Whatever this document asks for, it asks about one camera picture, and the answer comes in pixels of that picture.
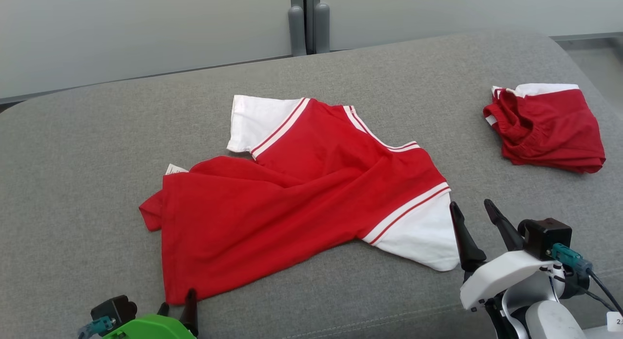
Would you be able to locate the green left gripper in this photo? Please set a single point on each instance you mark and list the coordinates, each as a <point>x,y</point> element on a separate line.
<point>151,329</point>

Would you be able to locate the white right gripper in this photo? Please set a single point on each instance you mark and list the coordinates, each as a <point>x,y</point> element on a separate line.
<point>501,276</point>

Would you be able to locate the red shorts with white stripes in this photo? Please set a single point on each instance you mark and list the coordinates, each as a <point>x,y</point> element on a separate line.
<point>555,130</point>

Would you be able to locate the red shirt with white sleeves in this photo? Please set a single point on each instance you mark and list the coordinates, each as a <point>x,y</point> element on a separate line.
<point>292,198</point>

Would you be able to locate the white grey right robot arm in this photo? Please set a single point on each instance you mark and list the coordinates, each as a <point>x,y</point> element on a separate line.
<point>550,319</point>

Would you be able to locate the white numbered label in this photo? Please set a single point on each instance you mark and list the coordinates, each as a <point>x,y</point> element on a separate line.
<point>615,322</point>

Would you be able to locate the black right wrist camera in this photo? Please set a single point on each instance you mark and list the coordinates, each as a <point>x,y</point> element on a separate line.
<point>545,237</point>

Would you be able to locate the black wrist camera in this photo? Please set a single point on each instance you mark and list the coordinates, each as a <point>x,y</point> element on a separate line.
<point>114,310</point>
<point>545,237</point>

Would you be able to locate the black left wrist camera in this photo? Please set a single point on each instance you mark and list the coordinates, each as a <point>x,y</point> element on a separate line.
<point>114,310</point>

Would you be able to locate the teal left camera connector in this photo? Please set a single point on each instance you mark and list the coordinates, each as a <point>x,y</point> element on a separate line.
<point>97,326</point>

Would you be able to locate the teal camera connector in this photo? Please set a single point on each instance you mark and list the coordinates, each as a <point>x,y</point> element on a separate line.
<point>97,326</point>
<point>569,257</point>

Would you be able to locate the teal right camera connector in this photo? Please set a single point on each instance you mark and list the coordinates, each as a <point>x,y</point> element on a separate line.
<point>569,257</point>

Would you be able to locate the grey double partition post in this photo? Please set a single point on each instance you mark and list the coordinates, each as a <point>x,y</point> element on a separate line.
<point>297,27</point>

